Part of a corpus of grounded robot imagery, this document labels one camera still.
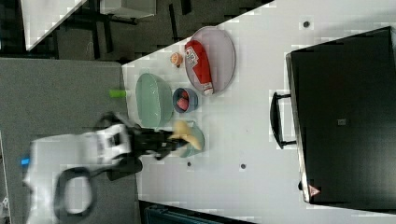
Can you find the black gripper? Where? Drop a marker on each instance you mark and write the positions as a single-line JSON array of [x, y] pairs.
[[145, 141]]

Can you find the peeled toy banana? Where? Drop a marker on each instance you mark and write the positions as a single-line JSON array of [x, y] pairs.
[[181, 130]]

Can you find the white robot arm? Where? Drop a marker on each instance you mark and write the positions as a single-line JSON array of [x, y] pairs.
[[62, 168]]

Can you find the green mug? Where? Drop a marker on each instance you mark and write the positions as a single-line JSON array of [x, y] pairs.
[[188, 150]]

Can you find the toy strawberry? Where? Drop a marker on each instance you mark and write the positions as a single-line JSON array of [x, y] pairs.
[[185, 95], [183, 104]]

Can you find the small blue bowl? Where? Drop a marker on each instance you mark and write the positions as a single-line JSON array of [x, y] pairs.
[[193, 100]]

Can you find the green colander bowl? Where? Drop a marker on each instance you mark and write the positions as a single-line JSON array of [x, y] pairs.
[[154, 100]]

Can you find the green marker object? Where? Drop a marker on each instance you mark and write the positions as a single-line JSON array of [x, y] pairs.
[[117, 93]]

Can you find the toy orange half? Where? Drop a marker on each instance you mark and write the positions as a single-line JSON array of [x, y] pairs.
[[176, 59]]

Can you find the red ketchup bottle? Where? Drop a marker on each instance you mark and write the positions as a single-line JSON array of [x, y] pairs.
[[197, 59]]

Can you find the grey round plate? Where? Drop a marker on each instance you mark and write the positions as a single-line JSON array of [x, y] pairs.
[[220, 54]]

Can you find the black toaster oven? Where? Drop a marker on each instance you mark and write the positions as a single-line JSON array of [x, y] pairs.
[[342, 96]]

